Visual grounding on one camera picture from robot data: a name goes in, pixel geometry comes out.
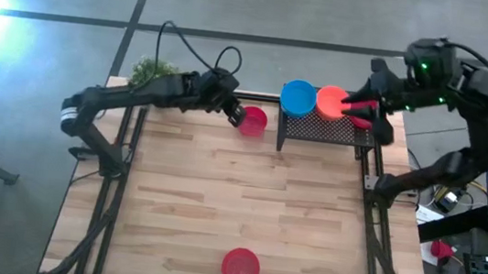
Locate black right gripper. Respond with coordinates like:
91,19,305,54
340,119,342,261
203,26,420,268
337,54,420,148

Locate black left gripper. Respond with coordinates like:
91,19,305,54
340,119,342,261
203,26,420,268
188,71,252,130

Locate red mini bowl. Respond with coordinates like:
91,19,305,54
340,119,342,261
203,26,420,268
346,96,381,132
237,104,270,139
219,246,264,274

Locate orange mini bowl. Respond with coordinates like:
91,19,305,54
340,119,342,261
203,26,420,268
313,82,352,124

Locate blue mini bowl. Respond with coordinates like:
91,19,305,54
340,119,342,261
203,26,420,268
277,77,320,121

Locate black perforated metal rack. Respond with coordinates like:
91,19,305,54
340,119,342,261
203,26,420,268
273,83,382,163

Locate potted green plant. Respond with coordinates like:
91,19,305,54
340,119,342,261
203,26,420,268
128,54,180,93

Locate black power box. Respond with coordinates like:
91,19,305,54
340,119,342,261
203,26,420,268
433,189,467,214

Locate white paper sheet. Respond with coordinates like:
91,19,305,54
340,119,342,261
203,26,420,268
413,204,447,228

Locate red floor object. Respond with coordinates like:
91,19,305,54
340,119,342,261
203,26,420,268
428,238,457,262

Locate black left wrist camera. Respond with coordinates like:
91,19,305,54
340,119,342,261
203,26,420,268
197,66,243,104

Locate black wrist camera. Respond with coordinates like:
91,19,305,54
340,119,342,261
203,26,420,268
400,34,464,96
197,66,243,104

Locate black metal table frame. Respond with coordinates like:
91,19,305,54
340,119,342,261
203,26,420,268
38,69,456,274

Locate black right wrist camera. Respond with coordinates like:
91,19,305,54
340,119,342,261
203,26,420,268
400,34,464,96

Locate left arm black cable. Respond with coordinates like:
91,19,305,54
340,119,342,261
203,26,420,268
153,18,247,79

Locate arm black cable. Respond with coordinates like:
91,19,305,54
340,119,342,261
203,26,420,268
434,38,488,108
153,18,247,79

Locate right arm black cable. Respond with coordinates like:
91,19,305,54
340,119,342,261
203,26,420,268
434,38,488,108

